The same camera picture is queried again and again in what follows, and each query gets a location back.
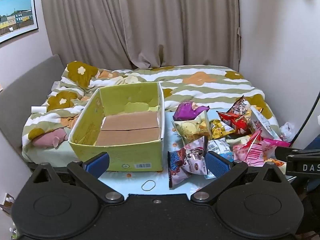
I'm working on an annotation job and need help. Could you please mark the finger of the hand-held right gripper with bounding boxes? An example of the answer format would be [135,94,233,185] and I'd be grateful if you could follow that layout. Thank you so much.
[274,147,320,159]

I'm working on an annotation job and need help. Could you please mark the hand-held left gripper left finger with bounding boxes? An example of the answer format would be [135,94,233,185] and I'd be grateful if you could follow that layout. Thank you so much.
[31,152,125,203]

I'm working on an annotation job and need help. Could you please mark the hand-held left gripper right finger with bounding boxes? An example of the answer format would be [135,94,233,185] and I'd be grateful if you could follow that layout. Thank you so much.
[190,151,285,203]

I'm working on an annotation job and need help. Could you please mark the orange snack packet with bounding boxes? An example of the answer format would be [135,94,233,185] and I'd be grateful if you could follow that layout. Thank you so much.
[264,159,287,174]

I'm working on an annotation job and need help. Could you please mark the purple white cartoon snack packet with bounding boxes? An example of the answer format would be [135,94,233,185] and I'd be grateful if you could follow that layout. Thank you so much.
[168,137,208,188]

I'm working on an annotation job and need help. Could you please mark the pink snack packet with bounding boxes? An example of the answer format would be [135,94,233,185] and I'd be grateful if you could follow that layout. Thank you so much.
[234,131,291,168]

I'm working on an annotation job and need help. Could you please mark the green cardboard box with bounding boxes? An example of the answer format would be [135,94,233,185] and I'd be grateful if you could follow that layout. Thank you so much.
[68,82,165,172]

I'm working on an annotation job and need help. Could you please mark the light blue white snack packet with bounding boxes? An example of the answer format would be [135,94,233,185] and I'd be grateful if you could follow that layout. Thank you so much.
[204,139,235,180]

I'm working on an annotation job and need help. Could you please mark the white plastic bag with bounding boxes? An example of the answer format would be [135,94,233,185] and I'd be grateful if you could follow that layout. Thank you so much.
[279,122,297,142]

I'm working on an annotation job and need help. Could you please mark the gold snack packet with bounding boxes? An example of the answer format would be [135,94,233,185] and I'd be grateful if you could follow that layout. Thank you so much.
[211,119,236,140]

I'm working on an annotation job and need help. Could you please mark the white red-print snack packet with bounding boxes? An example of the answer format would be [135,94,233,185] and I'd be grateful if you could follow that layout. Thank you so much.
[249,106,283,141]

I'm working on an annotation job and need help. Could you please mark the yellow cartoon snack packet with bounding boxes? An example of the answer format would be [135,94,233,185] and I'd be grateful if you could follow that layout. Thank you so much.
[172,110,213,145]

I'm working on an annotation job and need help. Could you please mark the red snack packet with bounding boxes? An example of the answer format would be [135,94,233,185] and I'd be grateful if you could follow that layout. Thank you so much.
[216,96,263,136]

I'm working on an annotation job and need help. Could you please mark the mint green bed sheet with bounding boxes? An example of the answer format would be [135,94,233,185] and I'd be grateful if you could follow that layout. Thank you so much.
[22,141,84,164]

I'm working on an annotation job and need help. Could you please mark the rubber band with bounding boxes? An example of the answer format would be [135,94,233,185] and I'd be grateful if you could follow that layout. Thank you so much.
[141,180,156,191]

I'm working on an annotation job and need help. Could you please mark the pink plush toy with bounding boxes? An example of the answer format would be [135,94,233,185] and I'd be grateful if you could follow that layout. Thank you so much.
[32,127,69,148]

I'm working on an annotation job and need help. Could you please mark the striped floral blanket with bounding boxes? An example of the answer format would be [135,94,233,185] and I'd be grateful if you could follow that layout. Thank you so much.
[22,61,279,155]

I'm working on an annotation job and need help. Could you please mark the grey headboard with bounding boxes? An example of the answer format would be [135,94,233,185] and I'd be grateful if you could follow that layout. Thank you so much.
[0,54,63,157]

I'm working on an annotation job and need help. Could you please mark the beige curtain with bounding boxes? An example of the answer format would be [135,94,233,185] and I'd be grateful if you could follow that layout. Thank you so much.
[40,0,241,70]

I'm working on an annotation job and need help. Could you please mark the black cable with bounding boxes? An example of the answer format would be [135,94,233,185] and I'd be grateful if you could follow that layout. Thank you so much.
[291,90,320,146]

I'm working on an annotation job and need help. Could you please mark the framed wall picture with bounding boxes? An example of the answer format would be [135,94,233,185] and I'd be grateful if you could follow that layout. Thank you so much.
[0,0,39,44]

